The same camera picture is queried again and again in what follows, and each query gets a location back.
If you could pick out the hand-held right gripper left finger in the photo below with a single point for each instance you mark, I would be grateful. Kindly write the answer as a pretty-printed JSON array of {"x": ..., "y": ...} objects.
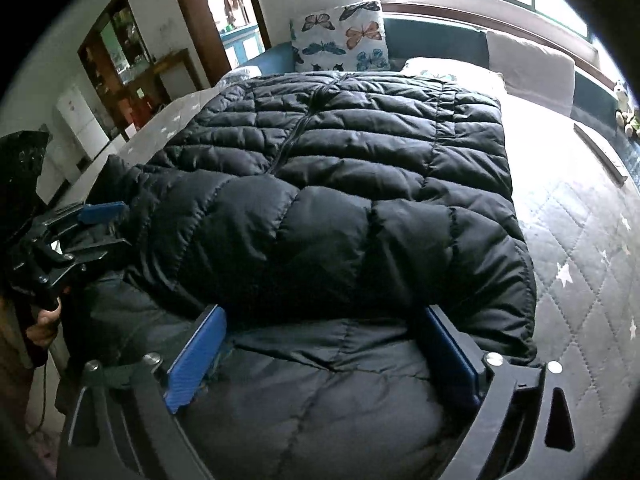
[{"x": 195, "y": 360}]

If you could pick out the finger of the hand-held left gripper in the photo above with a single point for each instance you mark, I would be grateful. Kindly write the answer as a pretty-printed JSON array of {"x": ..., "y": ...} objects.
[
  {"x": 107, "y": 255},
  {"x": 102, "y": 212}
]

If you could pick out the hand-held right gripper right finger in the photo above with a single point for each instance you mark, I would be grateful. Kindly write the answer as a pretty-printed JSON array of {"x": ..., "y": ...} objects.
[{"x": 452, "y": 360}]

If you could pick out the black puffer jacket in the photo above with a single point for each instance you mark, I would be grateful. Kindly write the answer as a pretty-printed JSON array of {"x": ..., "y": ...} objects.
[{"x": 325, "y": 240}]

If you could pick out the person's left hand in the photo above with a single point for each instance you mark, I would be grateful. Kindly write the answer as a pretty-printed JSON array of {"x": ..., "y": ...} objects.
[{"x": 45, "y": 322}]

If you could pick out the white refrigerator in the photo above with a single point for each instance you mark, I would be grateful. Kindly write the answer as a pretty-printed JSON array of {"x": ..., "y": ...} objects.
[{"x": 82, "y": 120}]

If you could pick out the wooden display cabinet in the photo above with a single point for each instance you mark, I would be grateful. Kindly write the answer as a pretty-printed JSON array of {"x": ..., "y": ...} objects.
[{"x": 115, "y": 50}]

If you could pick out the wooden desk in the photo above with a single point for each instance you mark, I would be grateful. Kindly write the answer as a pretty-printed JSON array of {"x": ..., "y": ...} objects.
[{"x": 172, "y": 62}]

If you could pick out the blue cabinet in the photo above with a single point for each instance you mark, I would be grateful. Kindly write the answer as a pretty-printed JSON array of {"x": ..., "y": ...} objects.
[{"x": 240, "y": 47}]

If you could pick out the dark flat strip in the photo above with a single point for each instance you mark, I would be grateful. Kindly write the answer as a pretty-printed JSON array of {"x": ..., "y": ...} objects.
[{"x": 600, "y": 152}]

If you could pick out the white patterned pillow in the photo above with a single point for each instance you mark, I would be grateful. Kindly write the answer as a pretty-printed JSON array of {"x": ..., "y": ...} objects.
[{"x": 460, "y": 72}]

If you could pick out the butterfly print pillow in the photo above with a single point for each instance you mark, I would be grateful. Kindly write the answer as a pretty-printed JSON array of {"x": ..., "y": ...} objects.
[{"x": 340, "y": 37}]

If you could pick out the yellow green plush toy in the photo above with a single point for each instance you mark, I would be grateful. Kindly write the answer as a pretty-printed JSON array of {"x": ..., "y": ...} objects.
[{"x": 634, "y": 122}]

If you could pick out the white rectangular cushion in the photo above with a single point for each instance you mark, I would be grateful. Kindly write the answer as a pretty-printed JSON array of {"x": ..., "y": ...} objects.
[{"x": 532, "y": 70}]

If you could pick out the white dog plush toy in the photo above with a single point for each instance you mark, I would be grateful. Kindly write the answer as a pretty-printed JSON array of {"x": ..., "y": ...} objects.
[{"x": 621, "y": 102}]

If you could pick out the brown door frame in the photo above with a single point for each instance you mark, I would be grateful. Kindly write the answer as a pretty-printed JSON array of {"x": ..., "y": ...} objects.
[{"x": 192, "y": 20}]

